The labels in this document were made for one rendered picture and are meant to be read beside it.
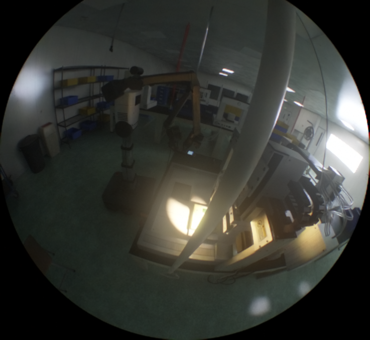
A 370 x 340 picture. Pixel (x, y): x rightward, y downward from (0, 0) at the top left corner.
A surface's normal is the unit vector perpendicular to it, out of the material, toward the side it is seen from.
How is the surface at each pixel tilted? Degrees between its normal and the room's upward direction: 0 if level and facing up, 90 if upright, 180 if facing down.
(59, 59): 90
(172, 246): 0
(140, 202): 0
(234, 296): 0
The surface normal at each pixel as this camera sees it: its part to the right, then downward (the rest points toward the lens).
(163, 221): 0.20, -0.83
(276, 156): -0.16, 0.50
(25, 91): 0.97, 0.25
